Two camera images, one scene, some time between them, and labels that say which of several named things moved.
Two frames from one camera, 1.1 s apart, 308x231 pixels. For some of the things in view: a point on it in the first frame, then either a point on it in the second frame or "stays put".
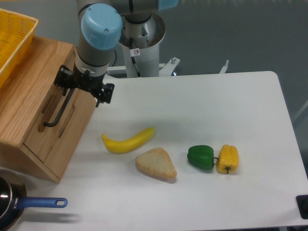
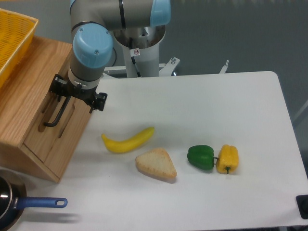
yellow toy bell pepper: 228,159 stays put
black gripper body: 93,83 to 87,96
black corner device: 302,203 stays put
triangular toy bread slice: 157,161 stays put
